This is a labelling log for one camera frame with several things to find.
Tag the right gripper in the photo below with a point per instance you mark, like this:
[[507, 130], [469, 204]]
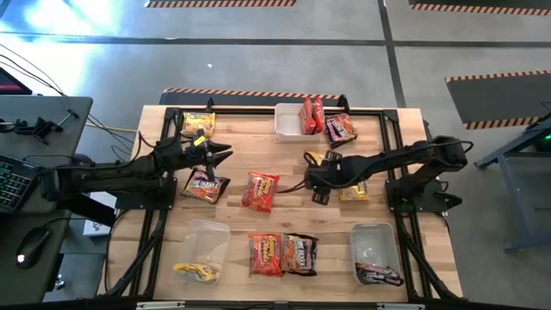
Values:
[[332, 172]]

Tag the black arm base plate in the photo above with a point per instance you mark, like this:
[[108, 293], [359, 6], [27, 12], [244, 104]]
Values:
[[129, 200], [426, 202]]

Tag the white paper box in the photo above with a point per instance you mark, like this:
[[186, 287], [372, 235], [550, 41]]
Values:
[[92, 228]]

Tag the red Saucy Noods noodle pack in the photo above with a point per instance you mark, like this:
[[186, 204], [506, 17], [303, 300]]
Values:
[[264, 254], [319, 116], [306, 118], [260, 191]]

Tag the black screen device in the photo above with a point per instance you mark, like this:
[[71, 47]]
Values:
[[10, 84]]

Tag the silver metal bracket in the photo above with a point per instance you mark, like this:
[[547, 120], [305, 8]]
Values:
[[400, 306], [159, 305]]

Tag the small castor wheel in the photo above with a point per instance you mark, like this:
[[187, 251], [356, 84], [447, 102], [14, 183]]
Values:
[[59, 282]]

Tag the green-lit device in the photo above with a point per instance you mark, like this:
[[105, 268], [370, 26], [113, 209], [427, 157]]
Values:
[[546, 140]]

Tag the black aluminium table frame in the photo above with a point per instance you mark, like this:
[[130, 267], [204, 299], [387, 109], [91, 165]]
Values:
[[249, 111]]

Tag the black table clamp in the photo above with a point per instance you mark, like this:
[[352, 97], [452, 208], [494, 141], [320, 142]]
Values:
[[343, 103], [209, 104]]

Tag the black Fire noodle pack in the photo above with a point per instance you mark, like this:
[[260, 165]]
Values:
[[202, 189], [379, 273], [299, 254], [340, 129]]

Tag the backlit black keyboard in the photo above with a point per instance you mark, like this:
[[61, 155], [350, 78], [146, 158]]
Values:
[[15, 185]]

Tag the dark grey operator desk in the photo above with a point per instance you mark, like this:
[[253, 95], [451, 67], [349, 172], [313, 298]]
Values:
[[43, 107]]

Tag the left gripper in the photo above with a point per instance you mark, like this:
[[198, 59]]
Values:
[[196, 157]]

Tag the white opaque plastic bin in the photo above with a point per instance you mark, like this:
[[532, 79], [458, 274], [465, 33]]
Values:
[[286, 125]]

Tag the black computer mouse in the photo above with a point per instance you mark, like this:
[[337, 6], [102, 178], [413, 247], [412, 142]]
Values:
[[32, 247]]

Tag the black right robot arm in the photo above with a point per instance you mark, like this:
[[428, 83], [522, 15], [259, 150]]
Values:
[[387, 159]]

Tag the blue-grey metal desk frame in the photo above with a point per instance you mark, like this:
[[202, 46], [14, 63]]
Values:
[[516, 206]]

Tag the clear plastic bin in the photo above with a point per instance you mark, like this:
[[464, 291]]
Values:
[[208, 241]]

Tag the black angled bar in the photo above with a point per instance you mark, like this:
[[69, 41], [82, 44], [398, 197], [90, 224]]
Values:
[[86, 208]]

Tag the grey plastic bin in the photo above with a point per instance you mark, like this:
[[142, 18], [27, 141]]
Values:
[[370, 245]]

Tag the yellow Maruchan noodle pack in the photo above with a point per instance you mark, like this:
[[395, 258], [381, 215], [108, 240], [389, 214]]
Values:
[[196, 272], [318, 158], [355, 193], [198, 124]]

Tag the black desk clamp mount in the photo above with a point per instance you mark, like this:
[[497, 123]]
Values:
[[41, 128]]

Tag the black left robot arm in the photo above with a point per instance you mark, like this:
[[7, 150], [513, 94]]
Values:
[[107, 176]]

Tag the hazard-striped black floor mat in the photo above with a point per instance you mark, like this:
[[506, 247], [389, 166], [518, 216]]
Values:
[[495, 101], [473, 8], [215, 3], [241, 100]]

